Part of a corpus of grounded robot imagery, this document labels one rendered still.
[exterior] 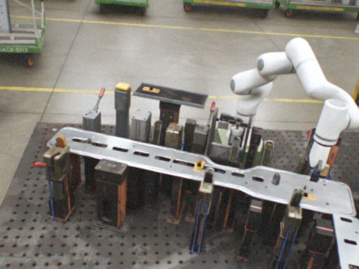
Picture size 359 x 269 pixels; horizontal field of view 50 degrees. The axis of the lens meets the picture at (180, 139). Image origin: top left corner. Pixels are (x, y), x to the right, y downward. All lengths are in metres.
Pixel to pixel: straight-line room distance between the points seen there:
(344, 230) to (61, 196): 1.18
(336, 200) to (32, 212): 1.36
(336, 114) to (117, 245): 1.05
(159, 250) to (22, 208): 0.69
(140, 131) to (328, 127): 0.86
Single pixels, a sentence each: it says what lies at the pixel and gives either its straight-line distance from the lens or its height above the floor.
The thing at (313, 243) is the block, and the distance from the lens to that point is 1.64.
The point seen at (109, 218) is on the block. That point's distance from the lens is 1.82.
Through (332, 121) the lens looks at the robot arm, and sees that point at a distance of 1.48.
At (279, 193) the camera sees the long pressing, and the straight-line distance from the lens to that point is 1.68.
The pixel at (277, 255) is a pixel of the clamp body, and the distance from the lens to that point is 1.69.
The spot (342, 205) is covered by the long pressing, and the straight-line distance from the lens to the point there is 1.74.
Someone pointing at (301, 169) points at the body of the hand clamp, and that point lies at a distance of 1.85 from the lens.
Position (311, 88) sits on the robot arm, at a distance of 1.56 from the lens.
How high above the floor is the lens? 2.01
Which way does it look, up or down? 32 degrees down
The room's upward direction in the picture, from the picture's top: 6 degrees clockwise
